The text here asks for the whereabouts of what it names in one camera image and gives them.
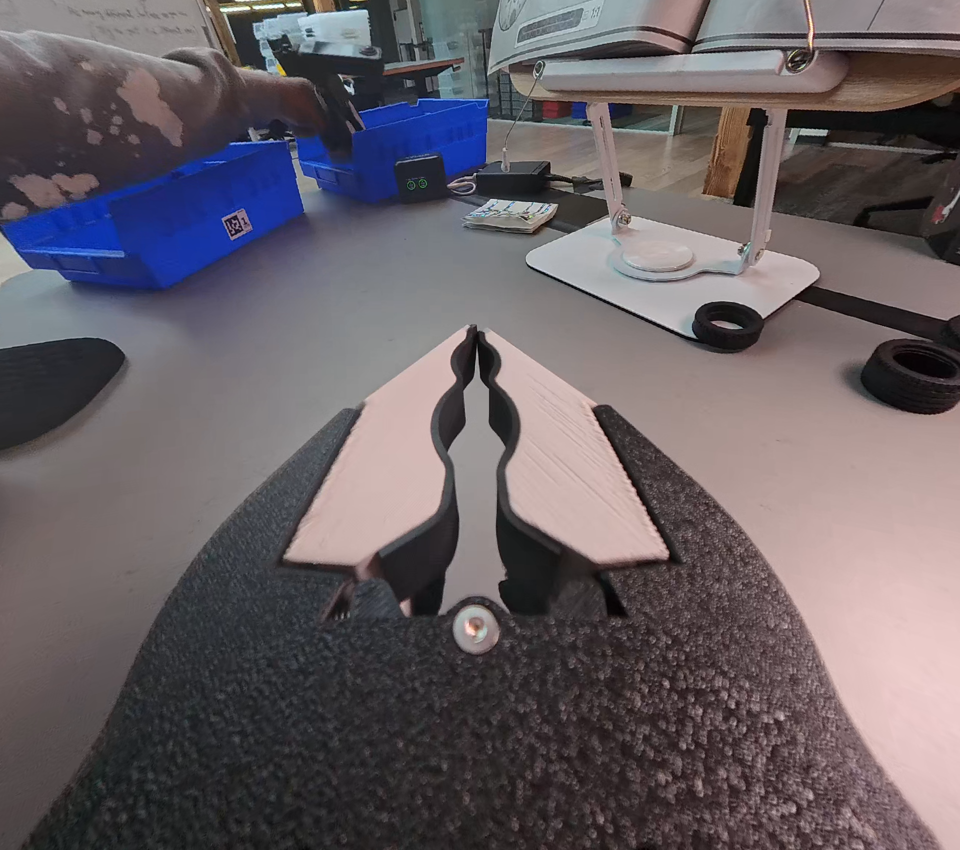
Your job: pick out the background standing desk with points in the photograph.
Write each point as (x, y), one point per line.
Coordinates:
(427, 66)

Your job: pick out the black power adapter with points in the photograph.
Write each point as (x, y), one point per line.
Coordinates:
(514, 176)

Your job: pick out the person's left hand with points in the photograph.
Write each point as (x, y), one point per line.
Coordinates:
(296, 107)

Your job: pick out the person's left forearm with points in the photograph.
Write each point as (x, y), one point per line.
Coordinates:
(112, 107)

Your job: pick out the black power bank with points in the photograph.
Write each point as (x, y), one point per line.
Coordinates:
(420, 179)

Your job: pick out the folded sticker sheet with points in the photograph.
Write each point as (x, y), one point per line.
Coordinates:
(510, 216)

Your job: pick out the black toy tire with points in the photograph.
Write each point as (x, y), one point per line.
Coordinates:
(892, 389)
(709, 332)

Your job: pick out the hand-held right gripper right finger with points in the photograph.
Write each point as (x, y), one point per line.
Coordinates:
(570, 482)

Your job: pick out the blue plastic bin with tag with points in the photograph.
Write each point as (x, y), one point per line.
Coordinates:
(187, 242)

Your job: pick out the black textured pad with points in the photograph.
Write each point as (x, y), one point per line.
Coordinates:
(52, 392)

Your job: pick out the white book stand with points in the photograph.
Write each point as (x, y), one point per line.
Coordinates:
(675, 77)

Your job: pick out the black office chair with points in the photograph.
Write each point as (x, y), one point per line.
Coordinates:
(847, 122)

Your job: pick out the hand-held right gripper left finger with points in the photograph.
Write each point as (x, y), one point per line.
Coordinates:
(375, 482)

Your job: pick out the grey desk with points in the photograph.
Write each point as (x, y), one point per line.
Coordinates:
(300, 355)

